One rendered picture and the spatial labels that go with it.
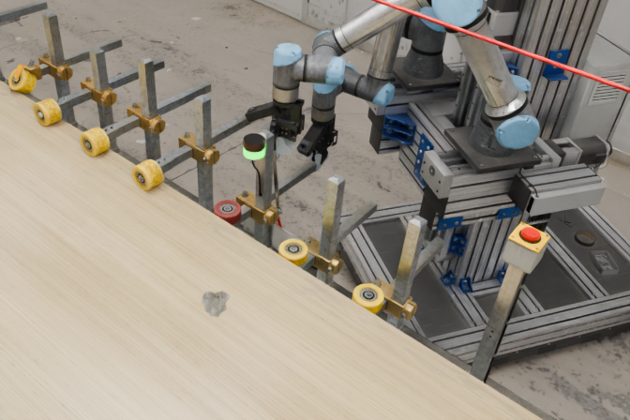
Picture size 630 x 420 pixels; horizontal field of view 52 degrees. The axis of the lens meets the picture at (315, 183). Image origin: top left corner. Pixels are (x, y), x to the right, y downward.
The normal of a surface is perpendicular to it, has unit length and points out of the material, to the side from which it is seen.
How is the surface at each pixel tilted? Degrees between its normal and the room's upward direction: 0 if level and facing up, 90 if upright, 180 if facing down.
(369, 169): 0
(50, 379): 0
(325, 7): 90
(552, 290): 0
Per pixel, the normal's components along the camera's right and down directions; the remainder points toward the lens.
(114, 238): 0.07, -0.79
